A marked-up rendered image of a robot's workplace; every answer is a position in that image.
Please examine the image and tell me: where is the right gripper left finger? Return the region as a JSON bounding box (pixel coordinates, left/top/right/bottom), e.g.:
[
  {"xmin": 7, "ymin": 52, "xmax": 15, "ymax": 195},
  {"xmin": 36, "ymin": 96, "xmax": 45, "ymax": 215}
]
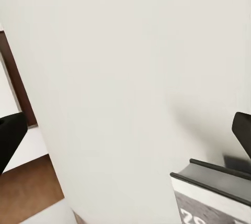
[{"xmin": 0, "ymin": 112, "xmax": 28, "ymax": 174}]

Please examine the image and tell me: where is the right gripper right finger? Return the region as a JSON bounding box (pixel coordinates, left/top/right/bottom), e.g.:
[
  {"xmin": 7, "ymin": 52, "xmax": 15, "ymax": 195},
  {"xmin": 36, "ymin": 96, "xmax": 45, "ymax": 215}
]
[{"xmin": 231, "ymin": 112, "xmax": 251, "ymax": 159}]

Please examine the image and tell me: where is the hardback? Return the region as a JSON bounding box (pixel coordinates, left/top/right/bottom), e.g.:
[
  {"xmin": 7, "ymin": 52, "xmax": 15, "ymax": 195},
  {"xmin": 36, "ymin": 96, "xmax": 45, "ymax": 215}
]
[{"xmin": 170, "ymin": 159, "xmax": 251, "ymax": 224}]

